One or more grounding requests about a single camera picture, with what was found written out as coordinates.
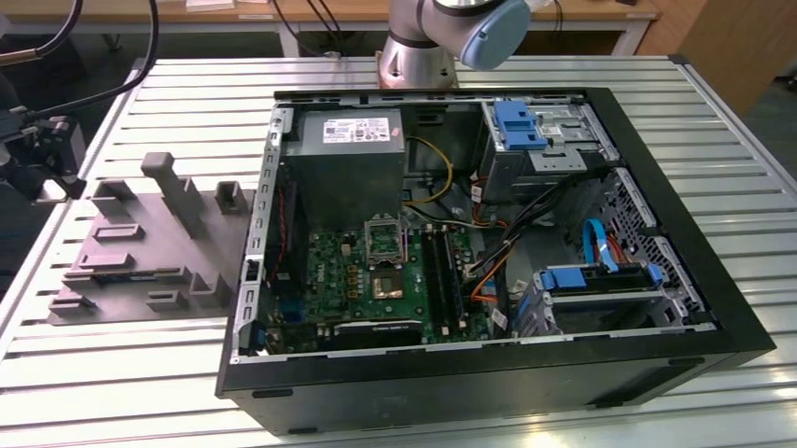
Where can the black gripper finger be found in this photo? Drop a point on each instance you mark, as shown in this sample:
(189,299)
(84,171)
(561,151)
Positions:
(19,179)
(65,144)

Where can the silver CPU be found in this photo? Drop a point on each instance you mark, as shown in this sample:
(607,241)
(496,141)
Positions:
(52,192)

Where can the grey parts rack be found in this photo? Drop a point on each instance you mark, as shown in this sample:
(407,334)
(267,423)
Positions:
(155,252)

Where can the wooden desk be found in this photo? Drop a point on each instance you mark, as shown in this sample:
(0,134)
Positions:
(124,13)

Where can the white box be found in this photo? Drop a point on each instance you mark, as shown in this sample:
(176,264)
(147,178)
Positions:
(209,4)

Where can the grey power supply unit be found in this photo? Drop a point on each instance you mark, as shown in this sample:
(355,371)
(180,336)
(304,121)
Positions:
(348,182)

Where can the blue VGA port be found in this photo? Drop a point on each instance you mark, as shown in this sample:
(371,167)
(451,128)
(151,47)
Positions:
(292,310)

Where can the blue port connector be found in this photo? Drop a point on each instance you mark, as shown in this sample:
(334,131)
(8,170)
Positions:
(257,338)

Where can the green motherboard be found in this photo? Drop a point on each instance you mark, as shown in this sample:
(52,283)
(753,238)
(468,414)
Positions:
(336,280)

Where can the black graphics card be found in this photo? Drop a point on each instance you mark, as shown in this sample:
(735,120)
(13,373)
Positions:
(374,337)

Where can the black RAM slot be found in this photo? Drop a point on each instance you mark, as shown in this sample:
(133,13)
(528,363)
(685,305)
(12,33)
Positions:
(442,280)
(458,280)
(434,280)
(450,280)

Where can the blue drive bay latch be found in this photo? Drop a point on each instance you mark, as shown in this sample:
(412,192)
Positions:
(512,123)

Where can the silver drive bay cage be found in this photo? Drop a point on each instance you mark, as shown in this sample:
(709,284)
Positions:
(561,163)

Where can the hard disk in blue carrier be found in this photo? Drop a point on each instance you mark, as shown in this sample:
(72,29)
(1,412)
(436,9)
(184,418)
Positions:
(563,279)

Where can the black PC case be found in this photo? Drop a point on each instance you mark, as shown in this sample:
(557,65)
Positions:
(498,387)

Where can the silver disk bay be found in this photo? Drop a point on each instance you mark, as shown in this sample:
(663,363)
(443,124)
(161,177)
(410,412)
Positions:
(598,300)

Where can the wooden cabinet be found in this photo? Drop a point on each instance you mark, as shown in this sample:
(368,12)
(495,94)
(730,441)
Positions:
(734,46)

